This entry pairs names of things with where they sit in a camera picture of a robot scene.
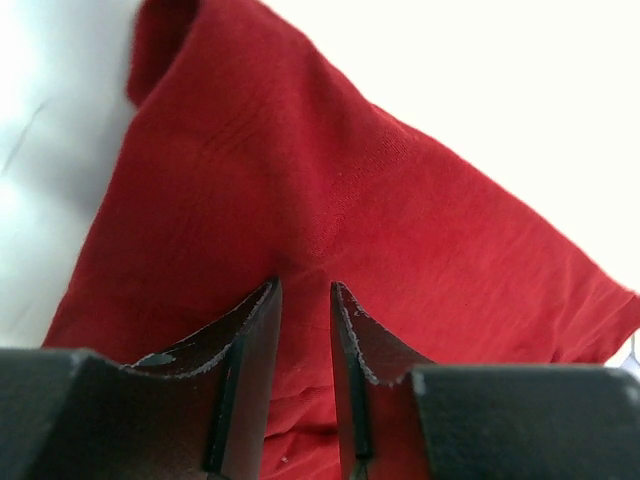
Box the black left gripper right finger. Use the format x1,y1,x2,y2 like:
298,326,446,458
331,283,639,479

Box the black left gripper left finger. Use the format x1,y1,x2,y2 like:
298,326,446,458
1,279,282,479

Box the dark red t shirt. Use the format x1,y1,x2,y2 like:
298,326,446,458
44,1,639,479

